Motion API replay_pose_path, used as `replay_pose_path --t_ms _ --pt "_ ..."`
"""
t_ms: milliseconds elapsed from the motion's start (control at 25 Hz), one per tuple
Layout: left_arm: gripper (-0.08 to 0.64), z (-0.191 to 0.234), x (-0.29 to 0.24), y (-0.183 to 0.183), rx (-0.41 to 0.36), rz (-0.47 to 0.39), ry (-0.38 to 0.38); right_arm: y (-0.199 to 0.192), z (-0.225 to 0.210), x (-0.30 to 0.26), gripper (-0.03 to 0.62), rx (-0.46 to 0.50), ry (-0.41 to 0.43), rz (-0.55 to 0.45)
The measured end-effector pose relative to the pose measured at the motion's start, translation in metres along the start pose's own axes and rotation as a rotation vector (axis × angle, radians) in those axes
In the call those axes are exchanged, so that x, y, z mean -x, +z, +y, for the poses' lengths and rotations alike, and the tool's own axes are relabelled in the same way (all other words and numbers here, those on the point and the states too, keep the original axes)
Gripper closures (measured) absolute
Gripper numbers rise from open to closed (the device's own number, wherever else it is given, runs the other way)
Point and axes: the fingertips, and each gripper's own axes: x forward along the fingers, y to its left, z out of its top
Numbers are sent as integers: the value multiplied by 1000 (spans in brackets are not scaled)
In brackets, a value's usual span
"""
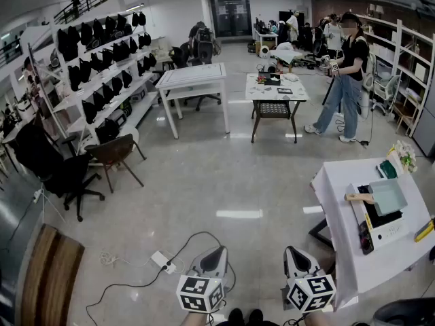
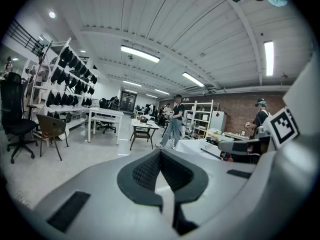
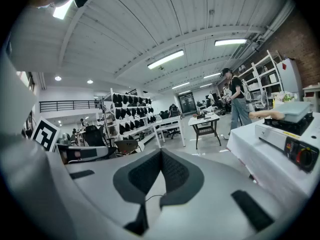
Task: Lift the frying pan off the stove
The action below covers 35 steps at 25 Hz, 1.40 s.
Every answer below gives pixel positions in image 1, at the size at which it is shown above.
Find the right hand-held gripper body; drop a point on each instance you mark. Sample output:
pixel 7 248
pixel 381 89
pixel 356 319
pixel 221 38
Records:
pixel 312 294

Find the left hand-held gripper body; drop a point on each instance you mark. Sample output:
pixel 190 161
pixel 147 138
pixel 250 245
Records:
pixel 200 294

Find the white induction cooktop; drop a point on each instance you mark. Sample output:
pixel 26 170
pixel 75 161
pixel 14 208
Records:
pixel 391 231

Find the person's left forearm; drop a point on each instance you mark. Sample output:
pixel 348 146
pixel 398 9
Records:
pixel 193 320

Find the person's right forearm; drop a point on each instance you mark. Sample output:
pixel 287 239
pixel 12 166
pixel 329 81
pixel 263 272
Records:
pixel 316 319

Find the table with white cloth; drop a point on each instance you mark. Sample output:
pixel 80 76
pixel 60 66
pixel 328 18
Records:
pixel 343 250

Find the person's left shoe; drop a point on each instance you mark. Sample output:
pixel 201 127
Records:
pixel 236 318

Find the person's shoe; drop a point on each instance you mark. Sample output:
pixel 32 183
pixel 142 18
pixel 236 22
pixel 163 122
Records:
pixel 255 318
pixel 236 318

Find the white power strip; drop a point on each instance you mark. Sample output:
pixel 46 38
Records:
pixel 159 258

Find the person's right shoe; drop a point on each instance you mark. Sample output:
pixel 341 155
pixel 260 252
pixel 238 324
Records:
pixel 255 318

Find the dark patterned packet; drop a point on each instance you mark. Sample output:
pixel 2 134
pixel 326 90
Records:
pixel 365 241

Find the dark grey oval shell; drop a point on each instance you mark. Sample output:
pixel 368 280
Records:
pixel 408 314

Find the yellow oil bottle black cap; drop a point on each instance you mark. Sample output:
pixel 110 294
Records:
pixel 425 231

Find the green packet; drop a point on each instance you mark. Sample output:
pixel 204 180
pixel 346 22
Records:
pixel 389 170

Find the brown chair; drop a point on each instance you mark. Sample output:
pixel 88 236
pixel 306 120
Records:
pixel 112 149

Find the pink flower bouquet white box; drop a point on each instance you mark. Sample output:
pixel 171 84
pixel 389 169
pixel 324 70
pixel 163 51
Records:
pixel 406 153

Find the brown wooden bench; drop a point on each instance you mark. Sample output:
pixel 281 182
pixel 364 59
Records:
pixel 51 277

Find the small marble side table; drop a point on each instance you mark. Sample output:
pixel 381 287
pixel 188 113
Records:
pixel 295 92

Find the white shelf rack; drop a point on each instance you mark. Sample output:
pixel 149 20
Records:
pixel 146 100

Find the small wooden side table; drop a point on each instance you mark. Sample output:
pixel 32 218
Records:
pixel 404 110

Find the black box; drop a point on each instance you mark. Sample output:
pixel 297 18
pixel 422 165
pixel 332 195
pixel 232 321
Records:
pixel 272 79

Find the white framed table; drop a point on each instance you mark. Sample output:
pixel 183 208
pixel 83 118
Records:
pixel 193 75

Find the red flower decoration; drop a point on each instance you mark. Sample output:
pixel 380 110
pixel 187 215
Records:
pixel 261 79

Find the white backpack with oval shell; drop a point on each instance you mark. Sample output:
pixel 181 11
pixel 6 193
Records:
pixel 368 76

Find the white office chair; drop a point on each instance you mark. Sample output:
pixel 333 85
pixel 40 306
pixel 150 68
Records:
pixel 387 83

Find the grey metal cabinet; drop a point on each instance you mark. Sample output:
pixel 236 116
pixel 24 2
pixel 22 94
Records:
pixel 13 222

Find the black mesh office chair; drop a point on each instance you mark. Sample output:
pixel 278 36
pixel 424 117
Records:
pixel 178 54

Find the white round appliance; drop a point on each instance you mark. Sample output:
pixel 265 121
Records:
pixel 264 52

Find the white storage shelf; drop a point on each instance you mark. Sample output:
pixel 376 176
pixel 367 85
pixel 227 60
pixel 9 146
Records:
pixel 399 46

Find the black double door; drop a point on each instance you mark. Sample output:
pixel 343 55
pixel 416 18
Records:
pixel 229 19

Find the rows of black bags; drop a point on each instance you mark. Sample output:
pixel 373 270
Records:
pixel 73 42

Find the black picture frame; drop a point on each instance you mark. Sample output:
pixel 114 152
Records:
pixel 284 90

